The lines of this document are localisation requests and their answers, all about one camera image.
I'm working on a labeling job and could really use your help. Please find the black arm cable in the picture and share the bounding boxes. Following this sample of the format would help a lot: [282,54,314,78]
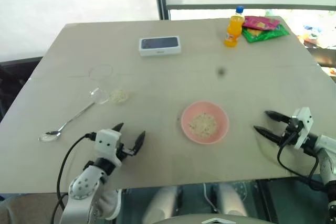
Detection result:
[50,132,97,224]
[277,131,328,192]

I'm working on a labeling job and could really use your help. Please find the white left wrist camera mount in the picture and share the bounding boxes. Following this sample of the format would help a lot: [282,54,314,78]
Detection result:
[94,129,123,168]

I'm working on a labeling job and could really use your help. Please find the dark furniture beside table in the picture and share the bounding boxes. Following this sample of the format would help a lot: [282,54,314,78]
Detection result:
[0,56,44,123]

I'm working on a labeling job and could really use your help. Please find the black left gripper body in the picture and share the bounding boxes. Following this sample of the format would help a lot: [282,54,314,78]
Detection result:
[115,142,135,161]

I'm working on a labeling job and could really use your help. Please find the pink bowl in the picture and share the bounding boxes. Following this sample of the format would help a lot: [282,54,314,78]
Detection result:
[180,100,230,145]

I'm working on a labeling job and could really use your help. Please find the empty clear glass cup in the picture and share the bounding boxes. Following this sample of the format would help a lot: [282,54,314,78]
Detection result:
[88,63,114,105]

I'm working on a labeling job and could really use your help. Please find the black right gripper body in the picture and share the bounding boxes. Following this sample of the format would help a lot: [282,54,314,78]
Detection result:
[280,116,301,146]

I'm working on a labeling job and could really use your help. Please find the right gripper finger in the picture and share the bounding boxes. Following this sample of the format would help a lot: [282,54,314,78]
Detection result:
[264,110,290,123]
[253,126,283,144]

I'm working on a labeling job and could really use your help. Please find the orange juice bottle blue cap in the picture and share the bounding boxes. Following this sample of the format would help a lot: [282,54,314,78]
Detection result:
[223,5,246,48]

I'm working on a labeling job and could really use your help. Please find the pale green chopped food pile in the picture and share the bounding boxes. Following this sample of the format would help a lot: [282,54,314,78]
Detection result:
[188,113,218,138]

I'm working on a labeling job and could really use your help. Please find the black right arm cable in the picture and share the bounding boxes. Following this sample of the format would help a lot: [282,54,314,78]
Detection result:
[277,131,328,192]

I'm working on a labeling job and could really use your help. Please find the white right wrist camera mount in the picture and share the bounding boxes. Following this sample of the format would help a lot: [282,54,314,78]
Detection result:
[291,106,314,151]

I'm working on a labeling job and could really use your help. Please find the white phone box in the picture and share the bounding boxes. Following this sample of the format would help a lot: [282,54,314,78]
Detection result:
[138,36,183,57]

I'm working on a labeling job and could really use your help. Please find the cluttered background shelf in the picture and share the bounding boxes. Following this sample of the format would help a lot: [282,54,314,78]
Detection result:
[296,10,336,78]

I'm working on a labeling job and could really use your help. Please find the clear glass with green food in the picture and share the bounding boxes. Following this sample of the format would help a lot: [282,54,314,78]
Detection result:
[108,73,134,105]

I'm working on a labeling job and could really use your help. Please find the pink snack packet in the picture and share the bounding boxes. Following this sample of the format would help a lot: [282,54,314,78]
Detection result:
[241,15,280,31]

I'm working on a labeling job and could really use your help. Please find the metal spoon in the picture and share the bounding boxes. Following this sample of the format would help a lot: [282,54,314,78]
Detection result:
[38,101,96,142]

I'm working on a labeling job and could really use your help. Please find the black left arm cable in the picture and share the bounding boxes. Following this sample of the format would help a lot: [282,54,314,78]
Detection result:
[50,132,97,224]

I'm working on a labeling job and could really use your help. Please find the green snack packet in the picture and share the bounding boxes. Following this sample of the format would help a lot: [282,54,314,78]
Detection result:
[241,24,290,43]

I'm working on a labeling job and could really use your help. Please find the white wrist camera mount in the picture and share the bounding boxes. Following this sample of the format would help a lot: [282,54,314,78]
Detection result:
[94,129,123,168]
[291,106,314,151]

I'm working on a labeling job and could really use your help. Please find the grey robot torso edge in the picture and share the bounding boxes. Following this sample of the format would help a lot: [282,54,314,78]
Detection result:
[154,213,271,224]

